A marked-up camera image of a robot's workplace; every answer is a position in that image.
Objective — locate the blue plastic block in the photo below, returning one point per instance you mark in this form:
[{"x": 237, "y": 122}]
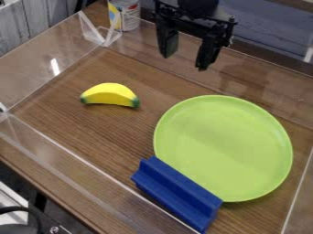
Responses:
[{"x": 190, "y": 202}]

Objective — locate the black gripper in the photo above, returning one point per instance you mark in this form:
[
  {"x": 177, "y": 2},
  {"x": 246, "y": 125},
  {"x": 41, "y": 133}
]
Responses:
[{"x": 197, "y": 17}]

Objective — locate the clear acrylic enclosure wall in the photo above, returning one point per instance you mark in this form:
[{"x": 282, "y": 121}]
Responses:
[{"x": 78, "y": 150}]

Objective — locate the white labelled can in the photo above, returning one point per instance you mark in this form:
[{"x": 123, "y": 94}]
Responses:
[{"x": 123, "y": 14}]

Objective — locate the yellow toy banana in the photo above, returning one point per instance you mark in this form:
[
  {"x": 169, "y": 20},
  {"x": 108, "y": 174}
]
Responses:
[{"x": 110, "y": 93}]

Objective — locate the green plate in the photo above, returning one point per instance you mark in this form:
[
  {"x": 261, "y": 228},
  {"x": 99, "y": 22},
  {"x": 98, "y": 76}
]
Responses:
[{"x": 227, "y": 144}]

